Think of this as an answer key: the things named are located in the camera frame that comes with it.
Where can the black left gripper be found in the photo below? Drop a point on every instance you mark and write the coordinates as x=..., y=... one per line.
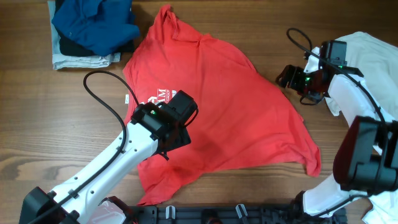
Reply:
x=178, y=137

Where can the blue shirt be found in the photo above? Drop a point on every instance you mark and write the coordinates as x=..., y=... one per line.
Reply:
x=96, y=25

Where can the red t-shirt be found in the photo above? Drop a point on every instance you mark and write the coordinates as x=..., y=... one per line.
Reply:
x=243, y=119

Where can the white garment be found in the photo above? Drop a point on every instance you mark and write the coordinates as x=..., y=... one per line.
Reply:
x=377, y=61

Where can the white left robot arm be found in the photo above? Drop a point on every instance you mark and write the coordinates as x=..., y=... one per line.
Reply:
x=154, y=129

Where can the white clip on rail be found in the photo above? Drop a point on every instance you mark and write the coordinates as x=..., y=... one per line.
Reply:
x=241, y=211
x=170, y=212

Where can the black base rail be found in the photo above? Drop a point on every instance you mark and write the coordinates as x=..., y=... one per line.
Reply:
x=227, y=215

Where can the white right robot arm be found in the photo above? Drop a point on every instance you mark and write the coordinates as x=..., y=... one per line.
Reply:
x=365, y=165

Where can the black folded garment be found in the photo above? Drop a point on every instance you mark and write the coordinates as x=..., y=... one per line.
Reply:
x=71, y=48

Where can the light grey folded garment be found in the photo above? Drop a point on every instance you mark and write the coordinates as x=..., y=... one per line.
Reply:
x=83, y=32

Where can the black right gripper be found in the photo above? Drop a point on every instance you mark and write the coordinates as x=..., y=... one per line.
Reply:
x=292, y=78

